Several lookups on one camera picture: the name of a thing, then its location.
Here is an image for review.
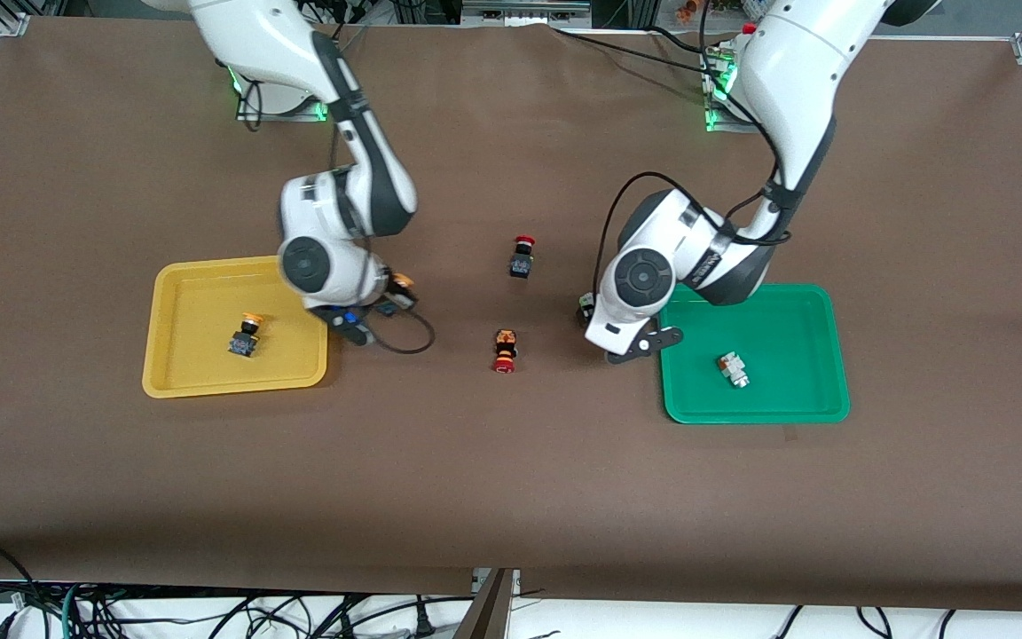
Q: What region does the brown table cover mat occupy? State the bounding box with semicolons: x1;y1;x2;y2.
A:
0;16;1022;613

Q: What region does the green plastic tray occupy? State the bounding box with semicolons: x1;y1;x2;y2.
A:
658;283;851;425

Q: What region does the yellow plastic tray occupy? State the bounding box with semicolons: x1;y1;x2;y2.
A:
142;256;330;399

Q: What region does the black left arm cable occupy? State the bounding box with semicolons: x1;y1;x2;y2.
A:
594;171;794;307

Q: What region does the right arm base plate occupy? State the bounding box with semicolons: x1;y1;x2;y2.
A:
227;62;330;125

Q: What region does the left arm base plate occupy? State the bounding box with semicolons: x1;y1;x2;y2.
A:
702;44;765;134

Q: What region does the black cable across mat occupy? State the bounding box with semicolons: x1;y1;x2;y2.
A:
551;25;743;81

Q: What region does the wooden table post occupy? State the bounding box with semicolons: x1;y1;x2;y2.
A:
453;568;516;639

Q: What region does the green floor cable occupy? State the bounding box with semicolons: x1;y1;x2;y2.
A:
59;581;122;639

